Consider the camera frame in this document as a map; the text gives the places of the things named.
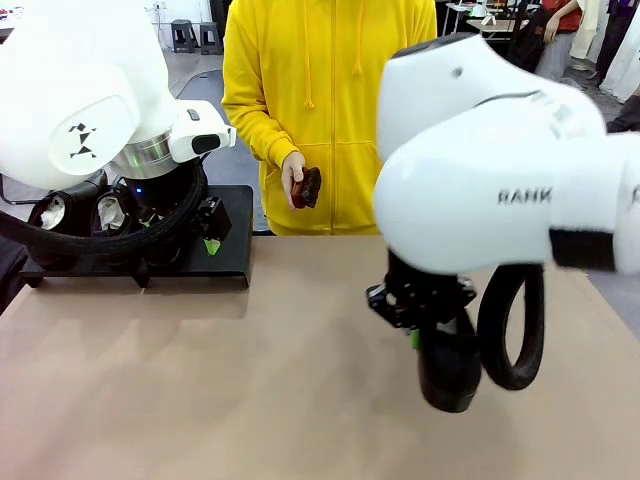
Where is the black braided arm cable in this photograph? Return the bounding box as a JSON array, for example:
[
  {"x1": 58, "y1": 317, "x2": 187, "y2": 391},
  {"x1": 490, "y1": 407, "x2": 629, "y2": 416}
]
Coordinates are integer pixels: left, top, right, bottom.
[
  {"x1": 0, "y1": 162, "x2": 210, "y2": 257},
  {"x1": 477, "y1": 224, "x2": 616, "y2": 391}
]

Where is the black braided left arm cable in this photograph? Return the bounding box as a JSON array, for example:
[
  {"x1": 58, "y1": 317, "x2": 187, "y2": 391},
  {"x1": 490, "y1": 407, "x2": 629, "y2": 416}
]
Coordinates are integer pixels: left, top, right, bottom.
[{"x1": 0, "y1": 162, "x2": 210, "y2": 257}]

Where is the seated person's dark leg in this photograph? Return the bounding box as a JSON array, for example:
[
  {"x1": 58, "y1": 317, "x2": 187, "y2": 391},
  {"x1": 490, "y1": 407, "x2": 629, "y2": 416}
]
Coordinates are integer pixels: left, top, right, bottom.
[{"x1": 604, "y1": 92, "x2": 640, "y2": 136}]

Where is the person in red shirt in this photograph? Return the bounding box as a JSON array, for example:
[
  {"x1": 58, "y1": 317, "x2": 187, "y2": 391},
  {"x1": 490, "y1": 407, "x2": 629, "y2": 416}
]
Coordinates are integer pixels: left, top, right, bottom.
[{"x1": 529, "y1": 0, "x2": 586, "y2": 84}]

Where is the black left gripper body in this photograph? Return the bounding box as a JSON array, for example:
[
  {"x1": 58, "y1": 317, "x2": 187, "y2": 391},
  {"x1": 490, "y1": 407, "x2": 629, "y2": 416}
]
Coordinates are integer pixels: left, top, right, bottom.
[{"x1": 118, "y1": 162, "x2": 202, "y2": 222}]

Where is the person's right forearm yellow sleeve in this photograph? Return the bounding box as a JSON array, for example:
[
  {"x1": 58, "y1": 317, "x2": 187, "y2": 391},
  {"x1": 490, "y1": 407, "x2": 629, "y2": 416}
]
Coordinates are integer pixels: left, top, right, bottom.
[{"x1": 221, "y1": 99, "x2": 301, "y2": 169}]

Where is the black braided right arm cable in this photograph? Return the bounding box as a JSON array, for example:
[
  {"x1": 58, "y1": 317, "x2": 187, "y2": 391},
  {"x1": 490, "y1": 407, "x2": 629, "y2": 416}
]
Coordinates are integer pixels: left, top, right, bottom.
[{"x1": 477, "y1": 224, "x2": 616, "y2": 391}]

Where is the person in yellow hoodie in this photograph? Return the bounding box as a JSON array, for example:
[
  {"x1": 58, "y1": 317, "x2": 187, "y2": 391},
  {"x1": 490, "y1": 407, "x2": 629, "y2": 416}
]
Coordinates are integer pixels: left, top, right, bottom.
[{"x1": 221, "y1": 0, "x2": 439, "y2": 237}]

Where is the person's right hand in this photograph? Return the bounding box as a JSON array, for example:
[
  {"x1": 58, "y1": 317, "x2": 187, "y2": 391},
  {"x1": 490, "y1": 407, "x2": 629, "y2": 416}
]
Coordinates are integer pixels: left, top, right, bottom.
[{"x1": 280, "y1": 151, "x2": 307, "y2": 210}]

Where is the person in dark clothes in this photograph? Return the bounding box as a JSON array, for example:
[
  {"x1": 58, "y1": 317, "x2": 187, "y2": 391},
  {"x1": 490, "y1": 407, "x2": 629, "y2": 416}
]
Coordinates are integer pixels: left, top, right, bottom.
[{"x1": 597, "y1": 0, "x2": 636, "y2": 84}]

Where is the brown shoe brush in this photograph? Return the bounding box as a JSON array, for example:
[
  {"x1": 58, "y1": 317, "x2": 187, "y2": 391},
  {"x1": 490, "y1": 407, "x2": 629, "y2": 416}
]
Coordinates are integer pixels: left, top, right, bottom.
[{"x1": 292, "y1": 167, "x2": 323, "y2": 209}]

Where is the dark workbench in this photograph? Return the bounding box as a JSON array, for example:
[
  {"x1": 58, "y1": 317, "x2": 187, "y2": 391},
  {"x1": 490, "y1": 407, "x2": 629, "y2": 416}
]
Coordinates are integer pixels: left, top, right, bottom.
[{"x1": 444, "y1": 0, "x2": 531, "y2": 46}]

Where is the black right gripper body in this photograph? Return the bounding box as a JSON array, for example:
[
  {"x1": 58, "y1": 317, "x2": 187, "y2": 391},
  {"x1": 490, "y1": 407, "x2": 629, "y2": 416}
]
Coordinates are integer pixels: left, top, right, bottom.
[{"x1": 366, "y1": 248, "x2": 479, "y2": 331}]

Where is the grey plastic stool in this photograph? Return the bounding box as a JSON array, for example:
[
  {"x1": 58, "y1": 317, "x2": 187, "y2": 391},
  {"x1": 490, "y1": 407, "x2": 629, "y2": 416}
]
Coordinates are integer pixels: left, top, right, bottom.
[
  {"x1": 199, "y1": 21, "x2": 221, "y2": 55},
  {"x1": 171, "y1": 18, "x2": 199, "y2": 54}
]

